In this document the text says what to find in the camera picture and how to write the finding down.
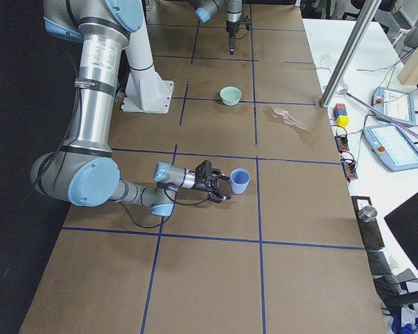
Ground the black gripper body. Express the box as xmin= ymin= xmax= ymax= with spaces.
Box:
xmin=192 ymin=160 xmax=218 ymax=200
xmin=226 ymin=21 xmax=249 ymax=39

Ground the light blue plastic cup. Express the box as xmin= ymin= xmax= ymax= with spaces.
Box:
xmin=230 ymin=168 xmax=250 ymax=195

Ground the mint green bowl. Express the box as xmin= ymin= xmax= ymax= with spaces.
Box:
xmin=219 ymin=86 xmax=242 ymax=106

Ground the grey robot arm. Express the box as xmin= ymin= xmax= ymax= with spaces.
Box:
xmin=192 ymin=0 xmax=252 ymax=55
xmin=31 ymin=1 xmax=227 ymax=217

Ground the red block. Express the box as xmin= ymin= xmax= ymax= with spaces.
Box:
xmin=333 ymin=104 xmax=346 ymax=111

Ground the blue block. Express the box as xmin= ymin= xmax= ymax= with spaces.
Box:
xmin=334 ymin=109 xmax=348 ymax=119

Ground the yellow block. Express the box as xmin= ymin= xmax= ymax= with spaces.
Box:
xmin=336 ymin=115 xmax=349 ymax=128

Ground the metal cylinder weight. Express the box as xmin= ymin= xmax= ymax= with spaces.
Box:
xmin=357 ymin=205 xmax=378 ymax=223

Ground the near teach pendant tablet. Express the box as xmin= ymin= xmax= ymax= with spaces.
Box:
xmin=363 ymin=125 xmax=418 ymax=172

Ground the teach pendant tablet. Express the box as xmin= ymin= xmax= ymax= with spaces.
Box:
xmin=371 ymin=87 xmax=416 ymax=126
xmin=363 ymin=125 xmax=418 ymax=172

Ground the far teach pendant tablet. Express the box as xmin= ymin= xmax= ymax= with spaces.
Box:
xmin=371 ymin=87 xmax=416 ymax=126

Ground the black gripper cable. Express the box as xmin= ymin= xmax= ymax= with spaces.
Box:
xmin=120 ymin=187 xmax=212 ymax=229

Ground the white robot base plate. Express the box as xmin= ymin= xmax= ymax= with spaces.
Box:
xmin=121 ymin=79 xmax=174 ymax=114

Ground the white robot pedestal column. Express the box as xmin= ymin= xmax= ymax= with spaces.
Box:
xmin=125 ymin=1 xmax=158 ymax=93

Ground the aluminium frame post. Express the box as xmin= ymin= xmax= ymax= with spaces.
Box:
xmin=320 ymin=0 xmax=382 ymax=108

